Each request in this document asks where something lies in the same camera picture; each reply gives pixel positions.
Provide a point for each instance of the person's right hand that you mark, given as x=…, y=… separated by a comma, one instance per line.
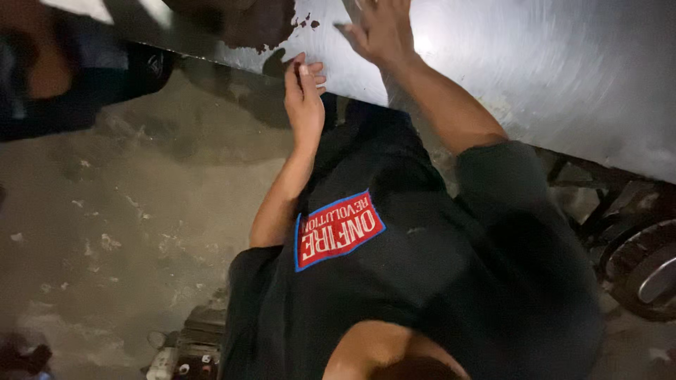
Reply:
x=385, y=31

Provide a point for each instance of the person's left hand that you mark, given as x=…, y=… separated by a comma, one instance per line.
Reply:
x=303, y=105

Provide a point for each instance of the stainless steel table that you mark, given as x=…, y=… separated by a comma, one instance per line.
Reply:
x=528, y=68

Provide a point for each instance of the black t-shirt with red patch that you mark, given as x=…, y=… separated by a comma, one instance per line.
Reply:
x=401, y=253

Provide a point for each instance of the dark machine with knobs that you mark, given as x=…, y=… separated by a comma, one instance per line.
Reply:
x=198, y=343

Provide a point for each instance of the white power strip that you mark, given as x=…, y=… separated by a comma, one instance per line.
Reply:
x=162, y=365

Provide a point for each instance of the black rubber wheel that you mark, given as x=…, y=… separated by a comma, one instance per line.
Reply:
x=641, y=269

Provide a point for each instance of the dark metal frame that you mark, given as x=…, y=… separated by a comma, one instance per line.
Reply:
x=597, y=195

